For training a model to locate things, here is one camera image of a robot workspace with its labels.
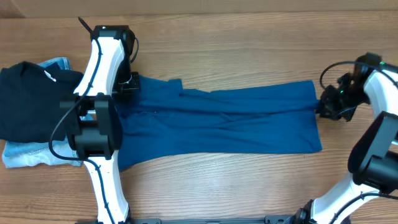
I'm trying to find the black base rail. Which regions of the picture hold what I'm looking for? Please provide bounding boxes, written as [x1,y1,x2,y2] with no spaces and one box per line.
[74,213,352,224]

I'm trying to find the folded black shirt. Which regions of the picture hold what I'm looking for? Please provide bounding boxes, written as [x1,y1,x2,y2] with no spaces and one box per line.
[1,62,83,143]

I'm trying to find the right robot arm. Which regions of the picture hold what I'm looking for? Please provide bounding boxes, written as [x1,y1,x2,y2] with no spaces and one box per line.
[264,52,397,224]

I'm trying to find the blue polo shirt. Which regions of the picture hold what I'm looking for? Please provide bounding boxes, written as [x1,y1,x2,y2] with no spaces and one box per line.
[118,77,322,170]

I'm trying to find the folded light blue jeans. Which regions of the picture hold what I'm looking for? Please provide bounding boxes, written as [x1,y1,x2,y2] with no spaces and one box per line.
[2,57,82,169]

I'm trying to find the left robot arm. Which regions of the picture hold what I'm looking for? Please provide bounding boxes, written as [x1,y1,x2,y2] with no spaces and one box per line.
[60,25,139,223]

